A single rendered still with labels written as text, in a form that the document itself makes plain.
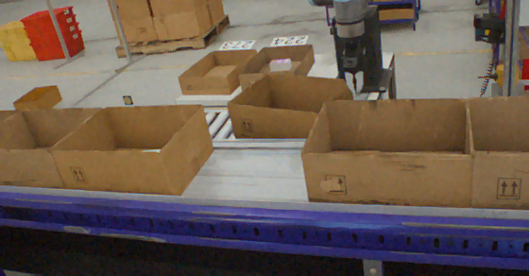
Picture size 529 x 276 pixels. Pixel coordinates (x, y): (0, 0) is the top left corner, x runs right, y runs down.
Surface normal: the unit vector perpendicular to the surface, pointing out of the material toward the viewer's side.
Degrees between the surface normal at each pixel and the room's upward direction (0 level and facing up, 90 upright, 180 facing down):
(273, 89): 90
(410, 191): 91
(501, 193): 90
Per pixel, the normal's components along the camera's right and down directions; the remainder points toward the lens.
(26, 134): 0.94, 0.00
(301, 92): -0.52, 0.46
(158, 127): -0.29, 0.48
